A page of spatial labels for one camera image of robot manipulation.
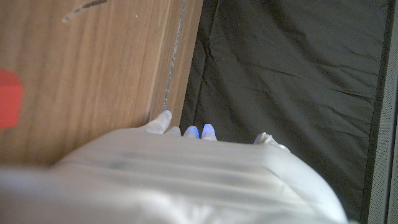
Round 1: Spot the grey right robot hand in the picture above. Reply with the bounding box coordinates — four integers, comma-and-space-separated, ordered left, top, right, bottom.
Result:
0, 109, 349, 224

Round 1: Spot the black backdrop curtain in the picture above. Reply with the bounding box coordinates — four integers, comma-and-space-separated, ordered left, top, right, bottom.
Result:
179, 0, 392, 223

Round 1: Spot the red screw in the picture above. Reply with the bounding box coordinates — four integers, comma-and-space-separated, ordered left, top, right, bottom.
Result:
0, 68, 25, 130

